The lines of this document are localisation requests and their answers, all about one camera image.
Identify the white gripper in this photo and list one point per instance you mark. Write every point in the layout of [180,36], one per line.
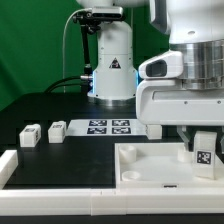
[164,102]

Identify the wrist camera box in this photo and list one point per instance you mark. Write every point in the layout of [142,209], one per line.
[164,66]

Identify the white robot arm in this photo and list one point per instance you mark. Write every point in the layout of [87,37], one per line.
[183,87]

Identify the white square tabletop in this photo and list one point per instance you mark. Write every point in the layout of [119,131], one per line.
[160,165]

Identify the black camera stand pole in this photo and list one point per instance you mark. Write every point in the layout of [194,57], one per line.
[87,27]

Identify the white sheet with markers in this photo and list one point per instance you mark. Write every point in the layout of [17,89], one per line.
[105,127]

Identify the black camera on stand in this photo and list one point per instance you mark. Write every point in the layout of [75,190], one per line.
[106,13]

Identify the white U-shaped fence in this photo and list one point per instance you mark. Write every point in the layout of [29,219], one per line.
[112,201]

